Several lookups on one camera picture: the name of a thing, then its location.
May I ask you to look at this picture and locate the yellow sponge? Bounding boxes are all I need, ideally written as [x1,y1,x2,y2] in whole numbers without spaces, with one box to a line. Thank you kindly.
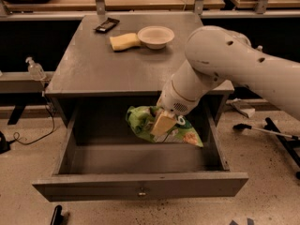
[110,33,141,52]

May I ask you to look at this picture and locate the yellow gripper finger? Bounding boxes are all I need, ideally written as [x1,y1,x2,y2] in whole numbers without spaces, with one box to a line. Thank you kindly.
[151,112,176,136]

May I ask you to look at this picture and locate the open grey top drawer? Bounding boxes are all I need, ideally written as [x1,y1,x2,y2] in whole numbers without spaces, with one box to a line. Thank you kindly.
[33,97,248,202]

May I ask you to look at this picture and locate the black snack bar wrapper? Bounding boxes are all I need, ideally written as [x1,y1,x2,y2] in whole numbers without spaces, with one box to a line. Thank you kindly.
[95,18,120,33]

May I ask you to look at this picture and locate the left hand sanitizer bottle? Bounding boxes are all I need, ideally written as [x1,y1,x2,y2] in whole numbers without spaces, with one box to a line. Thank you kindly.
[25,57,46,81]

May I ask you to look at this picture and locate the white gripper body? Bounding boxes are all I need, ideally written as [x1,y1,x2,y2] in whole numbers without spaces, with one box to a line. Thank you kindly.
[157,80,200,115]

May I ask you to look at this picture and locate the black handled floor tool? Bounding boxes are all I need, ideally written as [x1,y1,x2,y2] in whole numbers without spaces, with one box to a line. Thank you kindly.
[232,117,300,167]

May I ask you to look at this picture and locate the grey cabinet with top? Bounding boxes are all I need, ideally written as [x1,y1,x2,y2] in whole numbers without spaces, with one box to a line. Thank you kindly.
[44,11,235,128]

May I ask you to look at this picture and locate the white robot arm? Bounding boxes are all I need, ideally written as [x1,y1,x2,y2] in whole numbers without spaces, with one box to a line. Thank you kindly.
[157,26,300,120]

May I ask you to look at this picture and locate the green rice chip bag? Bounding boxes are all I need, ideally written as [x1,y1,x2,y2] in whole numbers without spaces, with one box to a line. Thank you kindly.
[126,106,203,147]

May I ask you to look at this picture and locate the white bowl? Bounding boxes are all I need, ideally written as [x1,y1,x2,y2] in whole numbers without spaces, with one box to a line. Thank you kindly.
[138,26,174,50]

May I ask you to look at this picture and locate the black floor cable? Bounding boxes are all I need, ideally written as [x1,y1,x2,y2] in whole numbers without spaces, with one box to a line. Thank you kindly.
[8,92,57,146]

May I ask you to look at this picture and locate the wooden back shelf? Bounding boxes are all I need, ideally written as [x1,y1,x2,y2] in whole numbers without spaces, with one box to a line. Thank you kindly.
[4,0,194,12]

